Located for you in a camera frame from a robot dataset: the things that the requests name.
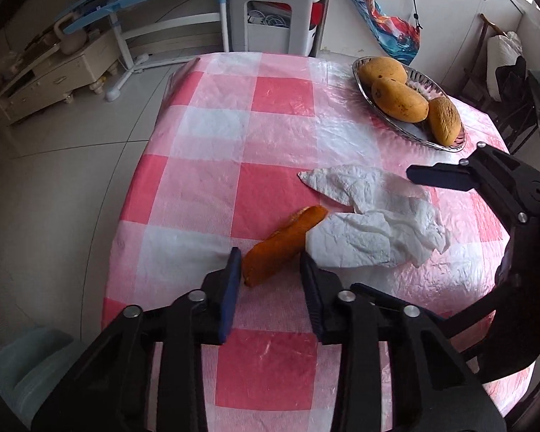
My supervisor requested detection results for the beige kettlebell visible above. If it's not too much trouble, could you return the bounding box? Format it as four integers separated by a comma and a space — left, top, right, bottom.
54, 20, 87, 55

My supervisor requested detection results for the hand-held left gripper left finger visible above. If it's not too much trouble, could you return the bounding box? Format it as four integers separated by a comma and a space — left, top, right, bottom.
31, 247, 244, 432

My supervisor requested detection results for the white sack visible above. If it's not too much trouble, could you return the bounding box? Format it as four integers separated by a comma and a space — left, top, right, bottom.
485, 31, 523, 95

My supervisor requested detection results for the orange carrot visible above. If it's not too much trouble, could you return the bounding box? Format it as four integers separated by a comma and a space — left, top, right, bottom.
242, 204, 329, 287

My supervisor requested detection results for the blue white desk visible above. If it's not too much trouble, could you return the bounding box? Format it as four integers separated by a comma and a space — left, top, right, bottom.
54, 0, 230, 104

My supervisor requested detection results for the white cabinet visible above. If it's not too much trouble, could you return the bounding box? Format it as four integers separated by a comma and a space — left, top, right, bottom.
319, 0, 523, 100

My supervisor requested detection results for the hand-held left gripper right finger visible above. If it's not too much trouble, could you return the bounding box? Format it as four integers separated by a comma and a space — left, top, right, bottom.
299, 252, 507, 432

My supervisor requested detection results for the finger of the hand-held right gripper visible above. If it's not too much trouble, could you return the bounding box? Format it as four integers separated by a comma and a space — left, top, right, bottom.
350, 283, 496, 338
406, 141, 540, 226

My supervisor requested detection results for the pale green seat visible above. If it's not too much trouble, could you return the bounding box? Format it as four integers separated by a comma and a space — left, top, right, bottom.
0, 328, 75, 415

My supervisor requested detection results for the cream television cabinet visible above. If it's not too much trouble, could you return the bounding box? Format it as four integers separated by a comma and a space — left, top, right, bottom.
0, 29, 120, 127

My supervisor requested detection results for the white tissue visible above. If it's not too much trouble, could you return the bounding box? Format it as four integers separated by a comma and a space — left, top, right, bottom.
297, 165, 451, 268

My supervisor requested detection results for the yellow mango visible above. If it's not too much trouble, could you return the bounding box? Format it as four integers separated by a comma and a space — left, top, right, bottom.
371, 77, 429, 122
357, 56, 408, 85

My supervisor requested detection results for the red white checkered tablecloth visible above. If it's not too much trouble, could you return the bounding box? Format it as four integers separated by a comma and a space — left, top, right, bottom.
101, 51, 536, 432

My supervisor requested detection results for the wooden chair with clothes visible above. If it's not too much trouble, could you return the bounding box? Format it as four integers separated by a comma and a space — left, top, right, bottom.
495, 54, 538, 154

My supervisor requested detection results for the brown spotted mango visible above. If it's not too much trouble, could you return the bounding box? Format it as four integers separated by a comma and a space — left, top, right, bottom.
427, 96, 461, 146

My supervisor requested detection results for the colourful printed bag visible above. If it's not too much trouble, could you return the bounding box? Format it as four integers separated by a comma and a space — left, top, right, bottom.
328, 0, 424, 66

